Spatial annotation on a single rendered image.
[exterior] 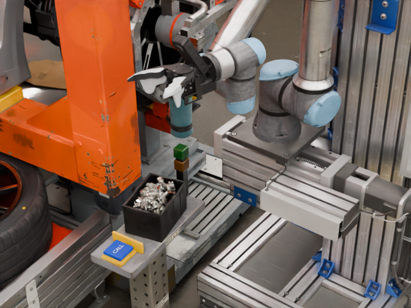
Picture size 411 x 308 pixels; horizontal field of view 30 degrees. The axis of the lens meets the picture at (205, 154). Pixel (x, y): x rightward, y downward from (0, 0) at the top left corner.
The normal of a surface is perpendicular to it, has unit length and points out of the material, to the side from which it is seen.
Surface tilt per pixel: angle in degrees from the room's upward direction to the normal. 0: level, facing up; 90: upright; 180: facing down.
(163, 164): 0
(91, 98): 90
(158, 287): 90
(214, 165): 0
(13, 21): 90
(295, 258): 0
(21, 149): 90
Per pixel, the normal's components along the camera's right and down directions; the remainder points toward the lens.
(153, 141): 0.84, 0.29
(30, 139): -0.54, 0.48
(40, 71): 0.19, -0.79
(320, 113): 0.64, 0.53
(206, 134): -0.02, -0.82
